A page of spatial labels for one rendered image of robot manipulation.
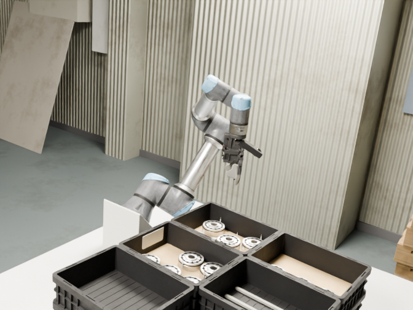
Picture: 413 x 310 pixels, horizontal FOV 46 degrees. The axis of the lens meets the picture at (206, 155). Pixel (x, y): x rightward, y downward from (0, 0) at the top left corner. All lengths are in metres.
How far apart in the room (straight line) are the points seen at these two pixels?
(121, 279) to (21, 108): 4.26
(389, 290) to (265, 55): 2.23
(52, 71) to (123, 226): 3.66
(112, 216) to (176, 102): 3.05
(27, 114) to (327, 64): 3.49
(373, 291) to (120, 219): 1.16
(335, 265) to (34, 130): 4.28
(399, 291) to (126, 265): 1.21
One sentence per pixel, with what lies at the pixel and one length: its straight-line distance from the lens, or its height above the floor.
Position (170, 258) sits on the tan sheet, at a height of 0.83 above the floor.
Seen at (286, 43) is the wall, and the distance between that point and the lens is 3.90.
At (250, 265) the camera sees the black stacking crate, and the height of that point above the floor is 0.91.
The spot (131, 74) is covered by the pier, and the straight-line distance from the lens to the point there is 5.27.
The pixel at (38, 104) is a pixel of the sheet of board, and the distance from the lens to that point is 5.78.
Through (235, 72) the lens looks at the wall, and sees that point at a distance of 4.13.
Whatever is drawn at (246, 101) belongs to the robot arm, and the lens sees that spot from 1.91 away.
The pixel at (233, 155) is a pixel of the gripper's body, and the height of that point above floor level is 1.27.
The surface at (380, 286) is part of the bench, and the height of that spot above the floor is 0.70.
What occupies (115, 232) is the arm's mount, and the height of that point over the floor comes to 0.80.
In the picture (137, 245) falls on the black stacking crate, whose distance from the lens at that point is 2.02.
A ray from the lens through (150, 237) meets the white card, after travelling 2.06.
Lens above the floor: 1.89
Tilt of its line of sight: 19 degrees down
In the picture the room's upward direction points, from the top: 6 degrees clockwise
